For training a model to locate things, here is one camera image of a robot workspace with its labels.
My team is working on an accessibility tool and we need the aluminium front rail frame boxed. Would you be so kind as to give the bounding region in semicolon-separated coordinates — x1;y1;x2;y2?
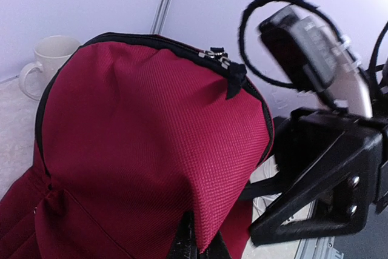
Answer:
290;204;388;259

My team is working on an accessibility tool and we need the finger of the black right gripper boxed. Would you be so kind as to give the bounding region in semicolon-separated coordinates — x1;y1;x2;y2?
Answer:
239;109;375;246

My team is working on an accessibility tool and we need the white charger with cable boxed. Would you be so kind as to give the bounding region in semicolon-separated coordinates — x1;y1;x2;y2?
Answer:
248;152;292;220

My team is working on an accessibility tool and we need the red student backpack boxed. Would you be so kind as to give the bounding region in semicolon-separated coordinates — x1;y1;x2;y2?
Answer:
1;33;274;258

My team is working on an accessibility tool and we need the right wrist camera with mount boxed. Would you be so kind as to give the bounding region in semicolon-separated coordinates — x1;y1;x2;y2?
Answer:
258;5;373;118

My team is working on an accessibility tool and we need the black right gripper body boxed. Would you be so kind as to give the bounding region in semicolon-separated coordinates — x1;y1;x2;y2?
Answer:
354;58;388;214

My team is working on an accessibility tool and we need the black camera cable loop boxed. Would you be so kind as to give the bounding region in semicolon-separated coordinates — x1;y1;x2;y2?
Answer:
241;0;388;90

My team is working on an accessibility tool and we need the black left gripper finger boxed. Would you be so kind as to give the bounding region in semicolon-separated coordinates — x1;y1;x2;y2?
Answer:
166;211;199;259

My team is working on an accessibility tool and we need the white patterned ceramic mug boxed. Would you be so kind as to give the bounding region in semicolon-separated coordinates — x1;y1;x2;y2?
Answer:
19;35;81;101

